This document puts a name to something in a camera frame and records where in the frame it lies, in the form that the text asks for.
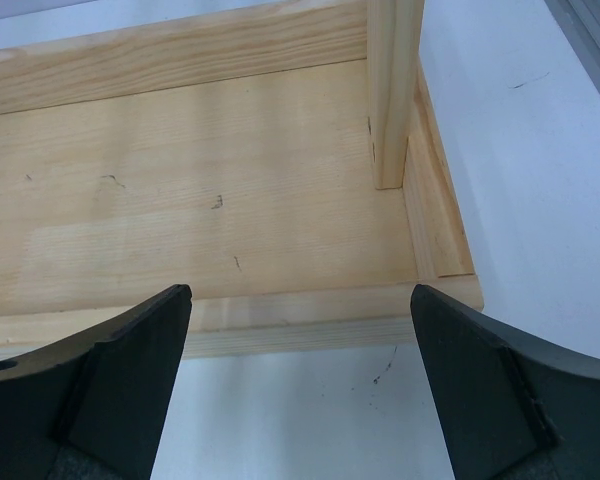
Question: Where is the wooden clothes rack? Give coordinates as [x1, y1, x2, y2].
[0, 1, 483, 359]

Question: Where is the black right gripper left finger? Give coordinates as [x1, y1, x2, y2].
[0, 285, 192, 479]

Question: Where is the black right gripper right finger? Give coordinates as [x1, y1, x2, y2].
[410, 284, 600, 479]

